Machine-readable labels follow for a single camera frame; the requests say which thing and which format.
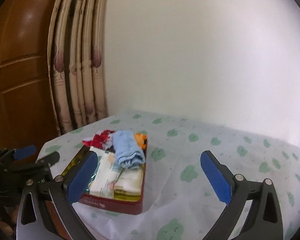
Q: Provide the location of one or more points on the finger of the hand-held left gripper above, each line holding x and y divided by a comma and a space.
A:
25, 152
50, 158

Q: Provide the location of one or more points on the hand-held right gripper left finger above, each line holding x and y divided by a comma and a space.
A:
81, 177

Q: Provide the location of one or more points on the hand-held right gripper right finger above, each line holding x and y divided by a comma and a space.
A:
216, 180

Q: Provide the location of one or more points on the gold and red tin box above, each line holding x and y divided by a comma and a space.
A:
110, 202

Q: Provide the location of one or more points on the red cloth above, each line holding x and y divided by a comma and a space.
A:
97, 140

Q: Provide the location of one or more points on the light blue towel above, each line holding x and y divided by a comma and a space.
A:
125, 147

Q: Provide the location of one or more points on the orange sock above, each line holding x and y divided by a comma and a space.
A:
141, 138

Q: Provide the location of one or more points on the green print bed sheet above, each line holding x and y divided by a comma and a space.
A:
170, 192

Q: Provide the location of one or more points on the beige patterned curtain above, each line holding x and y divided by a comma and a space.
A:
77, 55

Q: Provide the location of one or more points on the brown wooden door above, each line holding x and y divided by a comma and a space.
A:
22, 42

